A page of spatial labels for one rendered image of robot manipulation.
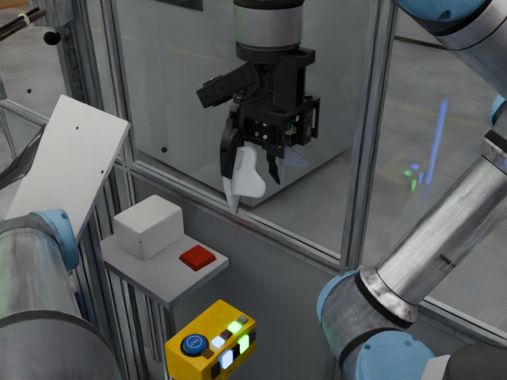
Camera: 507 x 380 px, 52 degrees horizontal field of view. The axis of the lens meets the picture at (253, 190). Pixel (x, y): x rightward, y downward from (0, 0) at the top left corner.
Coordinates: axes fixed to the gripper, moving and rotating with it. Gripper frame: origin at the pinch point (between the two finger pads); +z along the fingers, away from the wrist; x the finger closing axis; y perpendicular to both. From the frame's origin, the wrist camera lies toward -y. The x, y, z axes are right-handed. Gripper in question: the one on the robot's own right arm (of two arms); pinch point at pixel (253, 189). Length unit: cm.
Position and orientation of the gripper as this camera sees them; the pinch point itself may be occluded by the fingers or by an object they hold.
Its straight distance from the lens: 68.3
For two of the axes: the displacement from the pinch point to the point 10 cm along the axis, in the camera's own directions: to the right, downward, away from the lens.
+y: 7.7, 3.4, -5.4
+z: 0.0, 8.5, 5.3
